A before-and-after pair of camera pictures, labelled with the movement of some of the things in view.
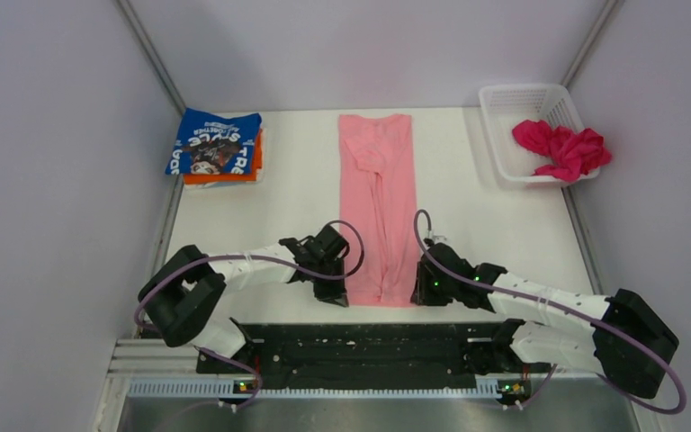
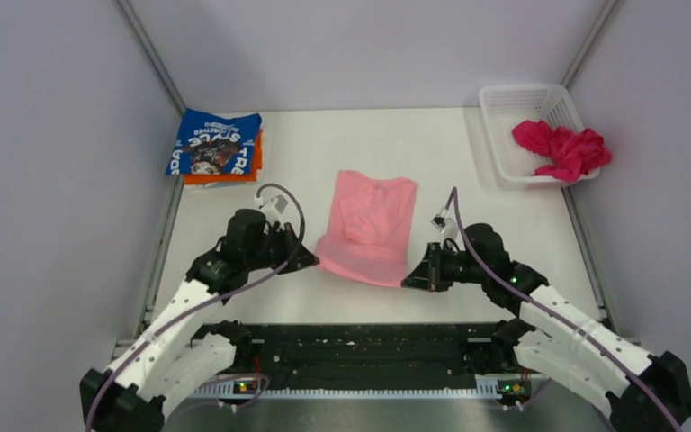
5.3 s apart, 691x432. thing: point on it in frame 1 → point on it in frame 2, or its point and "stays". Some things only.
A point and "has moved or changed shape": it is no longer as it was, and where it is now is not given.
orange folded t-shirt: x=255 y=170 stays
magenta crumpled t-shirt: x=574 y=155 stays
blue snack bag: x=210 y=144 stays
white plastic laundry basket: x=507 y=104 stays
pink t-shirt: x=376 y=200 has moved or changed shape
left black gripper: x=336 y=293 → x=288 y=236
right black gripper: x=422 y=294 → x=428 y=274
